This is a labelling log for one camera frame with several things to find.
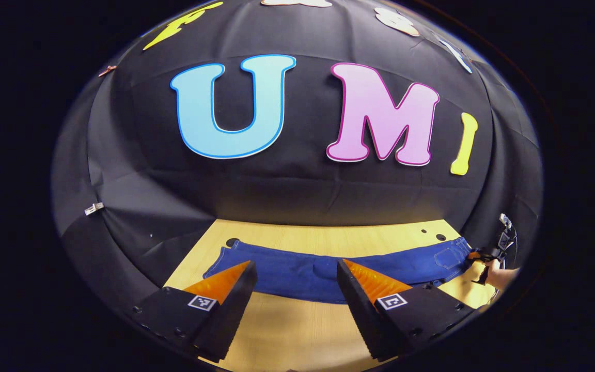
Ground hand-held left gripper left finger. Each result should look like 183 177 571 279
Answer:
132 260 258 363

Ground blue denim jeans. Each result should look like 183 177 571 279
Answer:
203 237 476 304

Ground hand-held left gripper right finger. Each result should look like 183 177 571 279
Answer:
337 259 479 362

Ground black backdrop cloth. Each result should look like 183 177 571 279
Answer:
51 0 543 311

